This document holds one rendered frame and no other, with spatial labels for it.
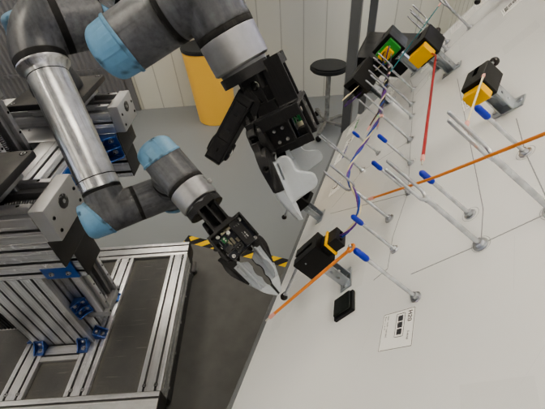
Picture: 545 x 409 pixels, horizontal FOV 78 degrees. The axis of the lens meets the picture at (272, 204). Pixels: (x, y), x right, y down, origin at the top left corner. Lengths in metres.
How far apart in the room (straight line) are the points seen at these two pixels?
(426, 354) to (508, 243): 0.14
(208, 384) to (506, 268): 1.46
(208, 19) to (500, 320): 0.42
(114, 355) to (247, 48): 1.43
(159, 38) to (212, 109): 2.91
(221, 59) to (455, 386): 0.41
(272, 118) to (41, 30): 0.52
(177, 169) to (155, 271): 1.26
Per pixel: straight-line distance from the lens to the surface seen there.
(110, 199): 0.72
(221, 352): 1.75
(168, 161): 0.63
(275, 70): 0.44
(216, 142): 0.48
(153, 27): 0.46
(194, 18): 0.44
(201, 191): 0.60
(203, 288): 1.96
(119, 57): 0.48
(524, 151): 0.50
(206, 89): 3.28
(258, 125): 0.44
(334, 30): 3.72
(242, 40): 0.43
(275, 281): 0.62
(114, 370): 1.63
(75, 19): 0.82
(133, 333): 1.68
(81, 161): 0.73
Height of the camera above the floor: 1.55
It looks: 41 degrees down
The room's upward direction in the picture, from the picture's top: 4 degrees counter-clockwise
